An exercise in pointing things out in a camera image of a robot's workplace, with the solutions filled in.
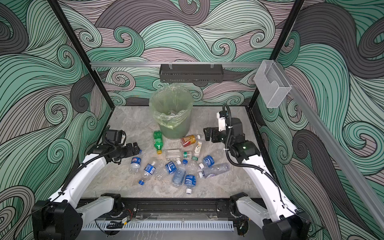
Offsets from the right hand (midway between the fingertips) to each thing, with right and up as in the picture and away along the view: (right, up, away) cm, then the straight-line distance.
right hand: (212, 129), depth 75 cm
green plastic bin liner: (-24, +16, +26) cm, 39 cm away
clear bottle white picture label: (-7, -15, +15) cm, 22 cm away
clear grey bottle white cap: (+3, -26, +13) cm, 29 cm away
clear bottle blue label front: (-11, -26, +3) cm, 29 cm away
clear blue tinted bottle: (-17, -26, +6) cm, 31 cm away
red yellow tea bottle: (-12, -9, +20) cm, 25 cm away
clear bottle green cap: (-22, -18, +19) cm, 34 cm away
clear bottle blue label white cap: (-23, -23, +7) cm, 33 cm away
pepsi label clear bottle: (-43, -22, +9) cm, 49 cm away
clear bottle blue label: (-35, -24, +7) cm, 43 cm away
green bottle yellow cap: (-32, -10, +20) cm, 39 cm away
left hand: (-44, -12, +8) cm, 46 cm away
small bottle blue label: (-1, -19, +10) cm, 22 cm away
